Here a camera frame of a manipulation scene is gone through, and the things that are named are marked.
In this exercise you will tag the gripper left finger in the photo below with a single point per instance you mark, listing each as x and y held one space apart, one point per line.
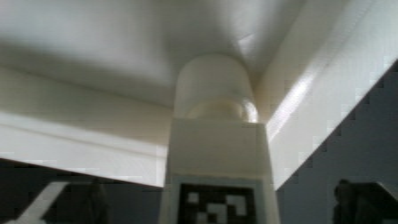
59 202

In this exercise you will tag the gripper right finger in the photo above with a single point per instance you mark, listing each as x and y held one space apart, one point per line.
367 204

